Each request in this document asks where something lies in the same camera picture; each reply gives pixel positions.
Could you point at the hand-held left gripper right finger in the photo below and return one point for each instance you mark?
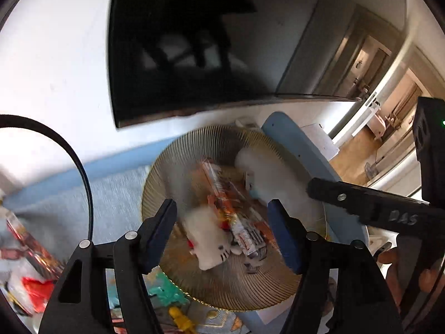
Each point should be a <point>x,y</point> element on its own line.
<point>281,233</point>

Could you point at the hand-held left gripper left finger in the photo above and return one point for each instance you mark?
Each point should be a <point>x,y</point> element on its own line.
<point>163,229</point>

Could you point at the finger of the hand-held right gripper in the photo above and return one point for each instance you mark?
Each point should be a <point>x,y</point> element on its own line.
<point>382,212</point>

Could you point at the orange white illustrated pen box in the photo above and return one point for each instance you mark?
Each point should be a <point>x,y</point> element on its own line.
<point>243,236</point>

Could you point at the white cat plush toy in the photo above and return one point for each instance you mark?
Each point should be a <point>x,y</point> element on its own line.
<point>208,229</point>

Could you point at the pale blue white plush toy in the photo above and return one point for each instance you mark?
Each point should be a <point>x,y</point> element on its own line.
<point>271,174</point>

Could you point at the gold ribbed plate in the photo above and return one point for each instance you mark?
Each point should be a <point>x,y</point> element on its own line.
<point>243,285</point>

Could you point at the blue desktop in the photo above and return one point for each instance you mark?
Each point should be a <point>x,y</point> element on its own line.
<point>114,165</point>

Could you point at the person's right hand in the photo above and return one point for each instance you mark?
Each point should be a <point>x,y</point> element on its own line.
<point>391,259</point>

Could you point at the white standing fan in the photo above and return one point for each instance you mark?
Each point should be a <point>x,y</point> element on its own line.
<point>371,170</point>

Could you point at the patterned woven table mat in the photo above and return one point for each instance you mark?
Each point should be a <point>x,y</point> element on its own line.
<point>114,198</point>

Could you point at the green rubber toy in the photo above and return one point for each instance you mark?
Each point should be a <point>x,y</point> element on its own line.
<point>170,290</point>

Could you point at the white table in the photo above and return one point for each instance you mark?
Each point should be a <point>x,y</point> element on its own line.
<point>366,111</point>

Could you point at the yellow toy figure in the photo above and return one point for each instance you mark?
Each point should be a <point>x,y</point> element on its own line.
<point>182,320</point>

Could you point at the red illustrated pen box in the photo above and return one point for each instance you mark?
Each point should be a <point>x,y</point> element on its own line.
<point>31,243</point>

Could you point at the red toy in clear bag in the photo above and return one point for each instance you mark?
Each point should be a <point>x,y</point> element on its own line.
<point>38,292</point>

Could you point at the black flat screen monitor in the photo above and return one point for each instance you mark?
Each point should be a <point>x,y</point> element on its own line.
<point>208,41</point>

